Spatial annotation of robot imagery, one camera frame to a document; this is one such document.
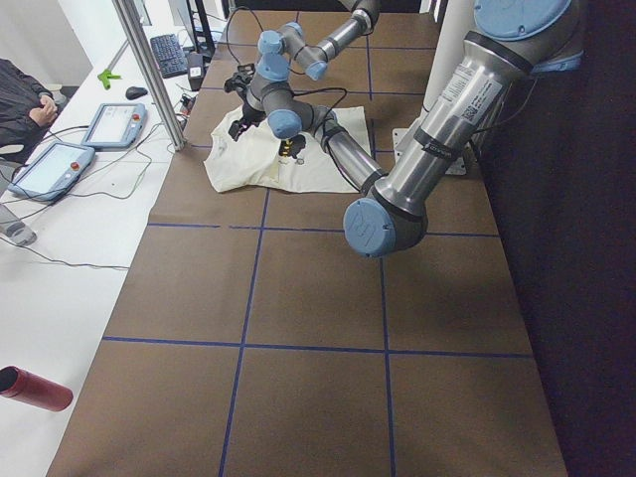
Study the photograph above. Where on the cream cat print t-shirt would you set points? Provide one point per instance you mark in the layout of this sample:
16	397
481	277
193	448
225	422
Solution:
258	158

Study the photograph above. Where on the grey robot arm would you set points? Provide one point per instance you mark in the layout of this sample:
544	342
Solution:
279	50
508	40

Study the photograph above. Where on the black power adapter box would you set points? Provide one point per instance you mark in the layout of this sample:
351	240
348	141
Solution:
196	70

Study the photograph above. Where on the black keyboard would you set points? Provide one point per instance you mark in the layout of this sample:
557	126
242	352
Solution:
169	56

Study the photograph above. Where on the black computer mouse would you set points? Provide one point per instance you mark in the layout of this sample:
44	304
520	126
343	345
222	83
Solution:
135	92

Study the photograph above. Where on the far teach pendant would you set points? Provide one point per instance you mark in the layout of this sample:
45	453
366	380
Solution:
115	126

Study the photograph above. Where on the teach pendant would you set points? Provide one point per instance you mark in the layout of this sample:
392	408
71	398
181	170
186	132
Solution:
53	172
115	126

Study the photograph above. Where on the green plastic tool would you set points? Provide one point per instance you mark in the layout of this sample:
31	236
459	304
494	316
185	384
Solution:
106	77

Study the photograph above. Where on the near teach pendant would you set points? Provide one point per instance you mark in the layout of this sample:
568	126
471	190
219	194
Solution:
53	172

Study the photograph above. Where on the seated person in black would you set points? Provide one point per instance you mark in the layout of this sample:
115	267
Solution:
28	109

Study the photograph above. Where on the brown paper table cover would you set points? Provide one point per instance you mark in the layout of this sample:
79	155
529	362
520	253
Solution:
248	339

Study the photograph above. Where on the red cylindrical bottle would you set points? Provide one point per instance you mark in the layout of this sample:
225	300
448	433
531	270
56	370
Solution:
25	387

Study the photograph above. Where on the aluminium frame post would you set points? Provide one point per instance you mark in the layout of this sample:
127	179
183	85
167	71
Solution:
133	30

